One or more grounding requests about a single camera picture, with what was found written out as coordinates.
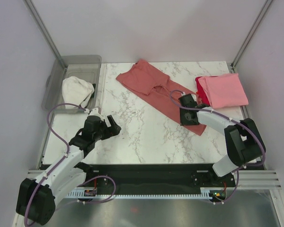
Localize aluminium frame post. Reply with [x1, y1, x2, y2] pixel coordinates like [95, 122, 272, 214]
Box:
[23, 0, 67, 68]
[227, 0, 274, 73]

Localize light pink folded t-shirt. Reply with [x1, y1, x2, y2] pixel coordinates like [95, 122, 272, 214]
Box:
[199, 73, 249, 109]

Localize left aluminium frame post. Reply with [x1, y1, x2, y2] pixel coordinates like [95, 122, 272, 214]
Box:
[23, 0, 67, 68]

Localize aluminium rail profile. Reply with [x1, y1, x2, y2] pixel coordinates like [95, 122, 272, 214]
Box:
[27, 169, 280, 189]

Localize right aluminium frame post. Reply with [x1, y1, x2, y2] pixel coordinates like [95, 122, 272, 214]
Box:
[227, 0, 274, 73]

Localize salmon red t-shirt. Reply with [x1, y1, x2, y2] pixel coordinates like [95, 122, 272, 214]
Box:
[116, 59, 195, 123]

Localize magenta red folded t-shirt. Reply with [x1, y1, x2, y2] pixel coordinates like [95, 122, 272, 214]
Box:
[195, 77, 210, 105]

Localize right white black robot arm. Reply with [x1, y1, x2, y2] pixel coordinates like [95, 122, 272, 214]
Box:
[178, 94, 266, 186]

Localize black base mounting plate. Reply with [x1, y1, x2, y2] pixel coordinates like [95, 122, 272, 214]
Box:
[76, 162, 235, 196]

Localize white slotted cable duct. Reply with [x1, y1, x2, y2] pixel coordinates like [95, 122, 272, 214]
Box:
[66, 188, 215, 199]

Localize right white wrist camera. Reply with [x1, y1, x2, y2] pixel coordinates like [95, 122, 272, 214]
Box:
[183, 93, 197, 101]

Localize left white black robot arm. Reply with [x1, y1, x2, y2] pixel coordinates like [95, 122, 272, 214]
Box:
[16, 114, 121, 227]

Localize white crumpled t-shirt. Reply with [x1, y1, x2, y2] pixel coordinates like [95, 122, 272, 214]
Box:
[62, 76, 87, 106]

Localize grey transparent plastic bin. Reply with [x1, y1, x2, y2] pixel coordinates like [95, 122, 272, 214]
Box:
[42, 55, 102, 111]

